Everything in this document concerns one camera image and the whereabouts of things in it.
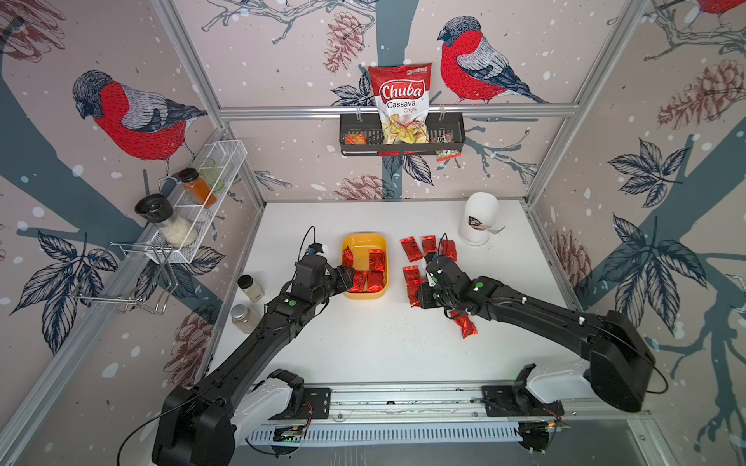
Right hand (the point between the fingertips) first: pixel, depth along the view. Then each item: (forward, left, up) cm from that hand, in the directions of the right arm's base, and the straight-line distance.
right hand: (416, 294), depth 83 cm
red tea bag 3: (+23, 0, -9) cm, 24 cm away
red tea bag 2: (+24, -6, -8) cm, 26 cm away
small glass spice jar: (+1, +51, -1) cm, 51 cm away
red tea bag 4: (+1, 0, -2) cm, 3 cm away
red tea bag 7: (+16, +23, -5) cm, 28 cm away
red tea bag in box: (+8, +18, -8) cm, 21 cm away
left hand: (+4, +18, +7) cm, 20 cm away
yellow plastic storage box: (+23, +18, -6) cm, 30 cm away
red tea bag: (+22, -13, -7) cm, 27 cm away
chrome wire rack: (-10, +62, +24) cm, 67 cm away
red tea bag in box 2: (+8, +13, -8) cm, 17 cm away
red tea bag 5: (+10, 0, -7) cm, 13 cm away
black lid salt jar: (+1, +58, +27) cm, 64 cm away
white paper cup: (+34, -25, 0) cm, 42 cm away
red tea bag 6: (-5, -15, -6) cm, 17 cm away
